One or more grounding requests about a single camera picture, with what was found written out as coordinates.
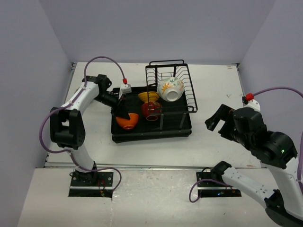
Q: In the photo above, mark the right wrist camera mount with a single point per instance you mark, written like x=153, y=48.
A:
x=254, y=104

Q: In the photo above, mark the black wire dish rack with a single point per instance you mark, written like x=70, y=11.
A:
x=156, y=71

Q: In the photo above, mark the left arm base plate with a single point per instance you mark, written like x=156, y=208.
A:
x=95, y=184

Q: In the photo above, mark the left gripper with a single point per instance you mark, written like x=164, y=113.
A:
x=119, y=109

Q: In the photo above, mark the red bowl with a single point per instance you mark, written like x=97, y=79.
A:
x=150, y=109

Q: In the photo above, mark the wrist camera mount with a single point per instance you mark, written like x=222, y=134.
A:
x=254, y=104
x=123, y=90

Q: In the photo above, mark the black drip tray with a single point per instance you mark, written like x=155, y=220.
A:
x=173, y=121

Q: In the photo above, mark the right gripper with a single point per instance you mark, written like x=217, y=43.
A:
x=224, y=113

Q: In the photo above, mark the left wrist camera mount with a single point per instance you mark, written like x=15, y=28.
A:
x=123, y=90

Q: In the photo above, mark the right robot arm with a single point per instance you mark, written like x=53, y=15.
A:
x=275, y=150

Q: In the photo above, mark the yellow bowl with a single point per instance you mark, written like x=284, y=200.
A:
x=148, y=96

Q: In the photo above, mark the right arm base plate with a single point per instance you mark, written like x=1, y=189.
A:
x=206, y=187

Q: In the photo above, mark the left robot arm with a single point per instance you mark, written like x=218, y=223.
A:
x=66, y=124

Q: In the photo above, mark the orange bowl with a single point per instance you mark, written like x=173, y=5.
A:
x=128, y=124

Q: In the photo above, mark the white floral bowl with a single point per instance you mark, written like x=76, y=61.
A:
x=170, y=89

